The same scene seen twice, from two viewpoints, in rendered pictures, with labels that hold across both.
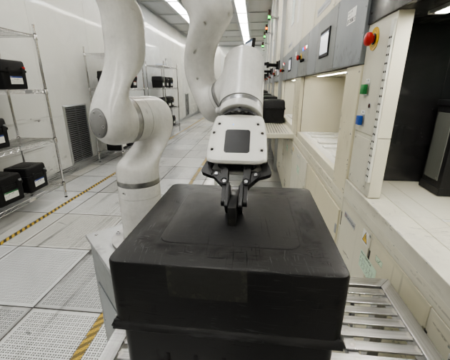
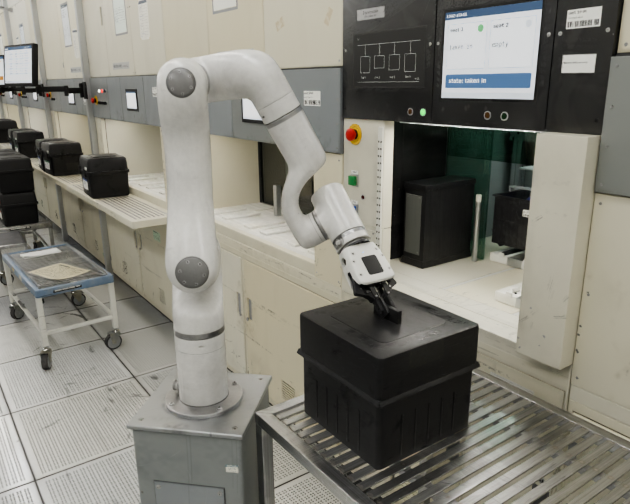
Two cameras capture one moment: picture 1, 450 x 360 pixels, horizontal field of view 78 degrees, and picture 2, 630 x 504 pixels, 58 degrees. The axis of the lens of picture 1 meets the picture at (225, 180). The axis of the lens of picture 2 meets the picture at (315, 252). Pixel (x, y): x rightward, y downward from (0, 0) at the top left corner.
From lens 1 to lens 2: 1.00 m
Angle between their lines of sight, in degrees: 39
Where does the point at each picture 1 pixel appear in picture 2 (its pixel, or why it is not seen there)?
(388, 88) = (384, 184)
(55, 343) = not seen: outside the picture
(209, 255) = (418, 339)
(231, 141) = (369, 266)
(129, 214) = (207, 369)
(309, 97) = not seen: hidden behind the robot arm
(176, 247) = (397, 342)
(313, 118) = not seen: hidden behind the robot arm
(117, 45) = (200, 185)
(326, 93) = (221, 151)
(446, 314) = (482, 348)
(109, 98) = (205, 243)
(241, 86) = (354, 220)
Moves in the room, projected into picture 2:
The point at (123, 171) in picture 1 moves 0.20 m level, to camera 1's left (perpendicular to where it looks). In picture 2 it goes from (201, 320) to (116, 346)
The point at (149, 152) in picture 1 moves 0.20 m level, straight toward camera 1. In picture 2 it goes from (213, 291) to (280, 308)
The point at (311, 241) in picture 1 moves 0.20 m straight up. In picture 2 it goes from (446, 316) to (451, 229)
